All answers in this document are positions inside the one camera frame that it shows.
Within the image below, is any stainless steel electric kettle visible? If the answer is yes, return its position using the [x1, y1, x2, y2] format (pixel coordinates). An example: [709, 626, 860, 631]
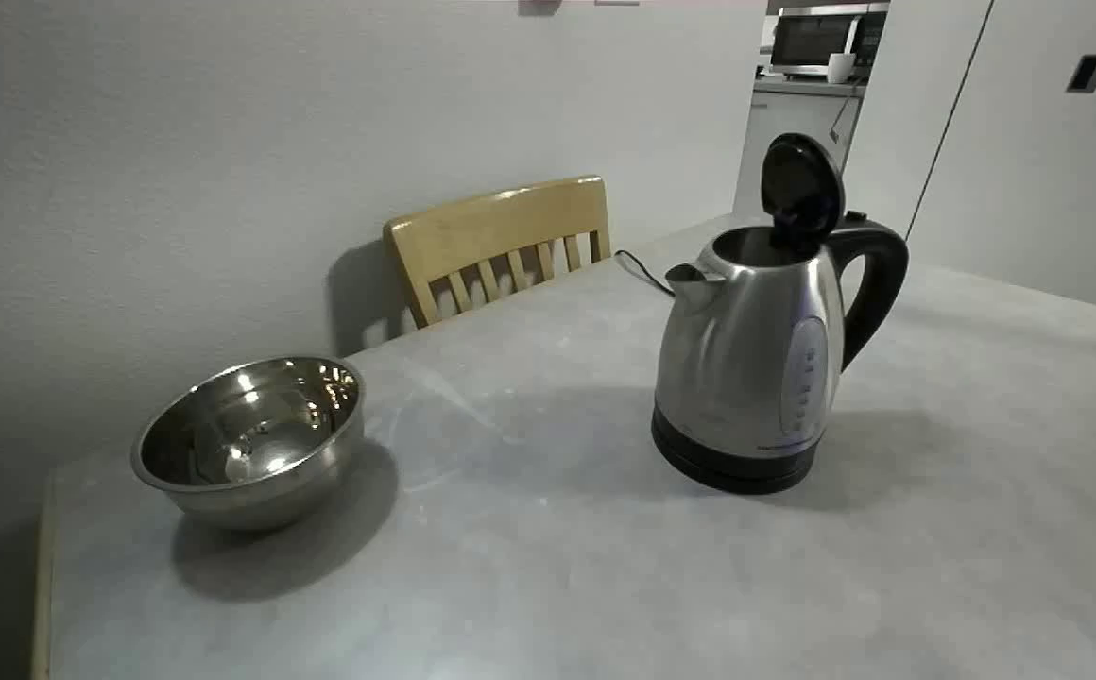
[649, 127, 916, 480]

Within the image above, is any black kettle power base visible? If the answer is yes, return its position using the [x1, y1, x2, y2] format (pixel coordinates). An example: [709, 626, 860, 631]
[649, 443, 825, 500]

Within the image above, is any wooden chair backrest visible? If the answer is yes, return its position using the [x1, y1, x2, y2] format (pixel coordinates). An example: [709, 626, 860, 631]
[380, 170, 616, 334]

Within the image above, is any stainless steel mixing bowl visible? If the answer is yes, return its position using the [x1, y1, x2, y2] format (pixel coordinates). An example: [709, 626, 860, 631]
[130, 350, 371, 538]

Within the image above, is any silver microwave oven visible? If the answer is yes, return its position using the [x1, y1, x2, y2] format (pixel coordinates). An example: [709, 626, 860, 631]
[767, 4, 890, 88]

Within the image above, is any grey kettle power cord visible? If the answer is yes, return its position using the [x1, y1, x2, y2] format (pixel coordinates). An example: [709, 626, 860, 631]
[613, 247, 679, 302]

